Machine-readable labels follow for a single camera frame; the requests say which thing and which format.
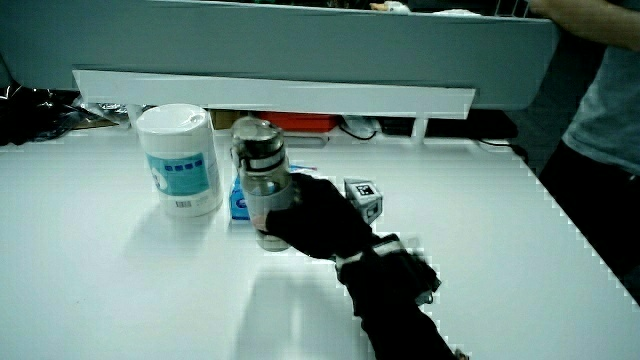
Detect person's right hand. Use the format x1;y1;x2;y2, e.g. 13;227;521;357
264;172;402;262

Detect clear plastic bottle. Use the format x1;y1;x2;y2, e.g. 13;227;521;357
229;115;296;253

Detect another person's forearm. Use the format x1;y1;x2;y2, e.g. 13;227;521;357
527;0;640;53

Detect blue tissue packet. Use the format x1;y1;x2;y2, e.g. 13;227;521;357
228;164;319;222

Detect red box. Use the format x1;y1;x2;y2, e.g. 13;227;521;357
258;111;342;134

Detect brown cardboard box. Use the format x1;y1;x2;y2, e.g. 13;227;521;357
209;109;242;132

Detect white shelf riser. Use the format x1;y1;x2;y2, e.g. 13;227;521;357
72;68;477;146

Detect white wipes canister teal label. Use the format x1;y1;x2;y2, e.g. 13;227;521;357
135;103;225;218

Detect grey partition board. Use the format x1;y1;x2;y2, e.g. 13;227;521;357
0;0;561;112

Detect white and orange toy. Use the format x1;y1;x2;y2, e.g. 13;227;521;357
369;0;412;15

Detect black plastic bags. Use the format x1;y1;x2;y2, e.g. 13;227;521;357
0;83;104;148

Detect black cable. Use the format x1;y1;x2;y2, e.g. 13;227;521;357
338;123;379;142
477;138;530;162

